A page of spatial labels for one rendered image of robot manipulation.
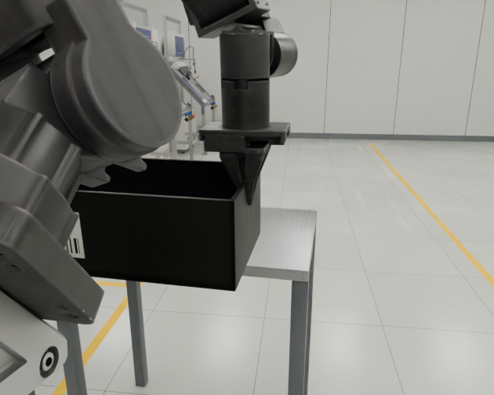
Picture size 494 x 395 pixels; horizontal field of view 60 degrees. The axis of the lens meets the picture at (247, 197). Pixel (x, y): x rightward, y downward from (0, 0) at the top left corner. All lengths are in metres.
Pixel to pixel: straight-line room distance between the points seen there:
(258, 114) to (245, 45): 0.07
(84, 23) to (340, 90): 7.57
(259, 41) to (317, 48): 7.27
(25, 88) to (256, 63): 0.29
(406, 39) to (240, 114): 7.49
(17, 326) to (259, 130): 0.34
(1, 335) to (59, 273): 0.04
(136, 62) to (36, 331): 0.16
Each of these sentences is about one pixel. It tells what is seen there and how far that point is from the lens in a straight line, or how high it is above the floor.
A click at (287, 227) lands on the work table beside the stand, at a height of 0.80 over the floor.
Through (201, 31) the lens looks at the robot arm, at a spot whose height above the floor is 1.30.
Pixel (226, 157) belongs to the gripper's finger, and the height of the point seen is 1.16.
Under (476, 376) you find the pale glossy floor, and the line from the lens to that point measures 2.20.
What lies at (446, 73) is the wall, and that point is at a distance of 8.12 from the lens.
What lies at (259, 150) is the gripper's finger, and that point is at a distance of 0.49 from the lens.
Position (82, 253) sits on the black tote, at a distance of 0.56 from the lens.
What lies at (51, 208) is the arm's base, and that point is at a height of 1.20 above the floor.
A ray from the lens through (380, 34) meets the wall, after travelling 7.87.
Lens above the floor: 1.27
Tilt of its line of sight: 17 degrees down
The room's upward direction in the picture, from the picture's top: straight up
